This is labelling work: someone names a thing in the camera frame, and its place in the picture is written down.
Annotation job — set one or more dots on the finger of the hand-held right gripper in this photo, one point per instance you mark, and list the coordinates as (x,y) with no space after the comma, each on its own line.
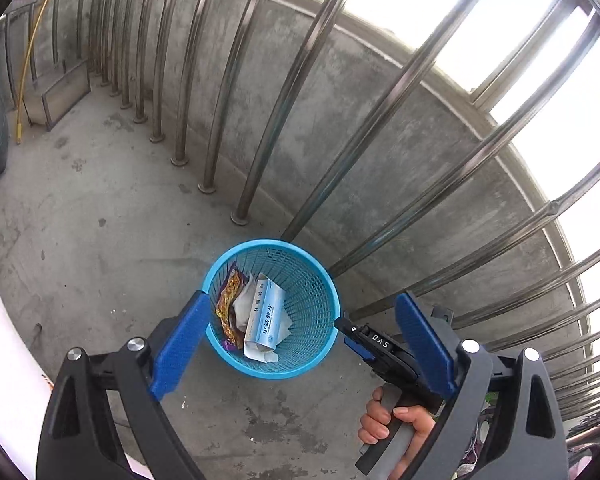
(354,335)

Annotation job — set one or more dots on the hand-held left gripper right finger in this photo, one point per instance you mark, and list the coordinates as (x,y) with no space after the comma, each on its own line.
(425,340)

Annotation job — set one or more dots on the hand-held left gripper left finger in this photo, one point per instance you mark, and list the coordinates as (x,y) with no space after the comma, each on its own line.
(180,345)

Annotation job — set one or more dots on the blue plastic mesh basket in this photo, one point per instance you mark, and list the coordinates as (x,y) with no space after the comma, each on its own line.
(305,300)

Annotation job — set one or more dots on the light blue medicine box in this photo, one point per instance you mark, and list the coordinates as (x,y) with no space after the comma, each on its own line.
(267,320)

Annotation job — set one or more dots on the person's right hand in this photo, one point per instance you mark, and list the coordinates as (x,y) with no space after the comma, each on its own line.
(420,420)

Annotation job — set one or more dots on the purple yellow snack bag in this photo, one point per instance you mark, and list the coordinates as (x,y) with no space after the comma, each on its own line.
(228,292)

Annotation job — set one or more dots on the white crumpled paper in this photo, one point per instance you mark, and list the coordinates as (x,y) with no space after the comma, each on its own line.
(244,305)

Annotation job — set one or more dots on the metal balcony railing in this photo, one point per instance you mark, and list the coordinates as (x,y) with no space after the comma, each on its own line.
(240,218)

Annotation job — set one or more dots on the pink patterned tablecloth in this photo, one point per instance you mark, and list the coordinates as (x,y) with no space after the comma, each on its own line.
(5,360)

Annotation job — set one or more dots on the yellow pole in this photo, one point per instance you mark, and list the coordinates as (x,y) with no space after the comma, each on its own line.
(18,131)

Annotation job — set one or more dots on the small metal frame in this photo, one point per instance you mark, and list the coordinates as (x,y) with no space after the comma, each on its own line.
(45,112)

